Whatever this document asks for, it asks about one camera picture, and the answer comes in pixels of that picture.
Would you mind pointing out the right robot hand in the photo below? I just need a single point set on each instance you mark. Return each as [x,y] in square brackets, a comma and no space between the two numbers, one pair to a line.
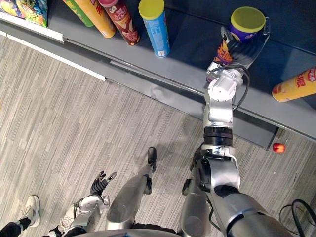
[243,53]

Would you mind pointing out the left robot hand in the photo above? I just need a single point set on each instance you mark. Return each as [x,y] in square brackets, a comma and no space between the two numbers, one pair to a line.
[100,182]

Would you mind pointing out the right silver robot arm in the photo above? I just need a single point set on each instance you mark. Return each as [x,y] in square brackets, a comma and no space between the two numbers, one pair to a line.
[222,148]

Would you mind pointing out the orange chips can lying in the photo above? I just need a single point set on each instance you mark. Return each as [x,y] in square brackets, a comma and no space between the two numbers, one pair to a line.
[295,85]

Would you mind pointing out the grey metal shelf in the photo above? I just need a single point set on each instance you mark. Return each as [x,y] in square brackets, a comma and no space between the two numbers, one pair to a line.
[172,64]

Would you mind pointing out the blue chips can yellow lid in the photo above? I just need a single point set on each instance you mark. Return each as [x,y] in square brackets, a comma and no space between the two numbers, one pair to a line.
[155,29]

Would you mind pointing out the maroon chips can red lid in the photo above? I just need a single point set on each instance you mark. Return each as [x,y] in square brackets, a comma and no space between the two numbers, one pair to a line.
[122,22]

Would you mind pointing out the white shelf price strip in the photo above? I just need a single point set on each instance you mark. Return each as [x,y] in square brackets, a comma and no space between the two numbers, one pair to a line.
[30,26]

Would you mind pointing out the left silver robot leg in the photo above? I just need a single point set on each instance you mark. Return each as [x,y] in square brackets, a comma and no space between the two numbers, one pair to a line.
[133,195]

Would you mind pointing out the person's white shoe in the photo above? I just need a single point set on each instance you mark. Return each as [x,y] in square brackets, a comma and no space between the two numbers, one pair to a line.
[32,209]
[65,218]

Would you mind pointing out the red apple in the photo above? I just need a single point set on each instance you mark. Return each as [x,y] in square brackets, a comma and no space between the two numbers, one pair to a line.
[279,147]

